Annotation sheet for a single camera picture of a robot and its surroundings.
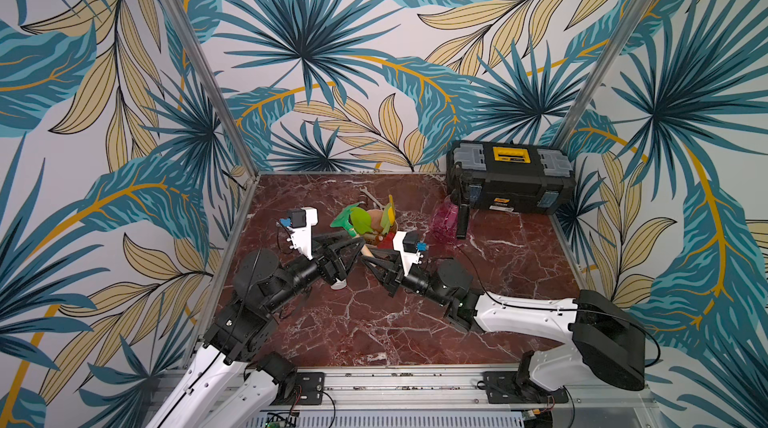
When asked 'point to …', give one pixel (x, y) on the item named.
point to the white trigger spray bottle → (339, 284)
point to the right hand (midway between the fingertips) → (349, 281)
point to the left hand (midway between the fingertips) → (355, 243)
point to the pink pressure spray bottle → (444, 223)
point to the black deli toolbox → (509, 175)
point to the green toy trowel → (361, 220)
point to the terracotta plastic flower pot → (377, 216)
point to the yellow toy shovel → (391, 211)
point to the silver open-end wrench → (365, 190)
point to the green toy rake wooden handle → (343, 221)
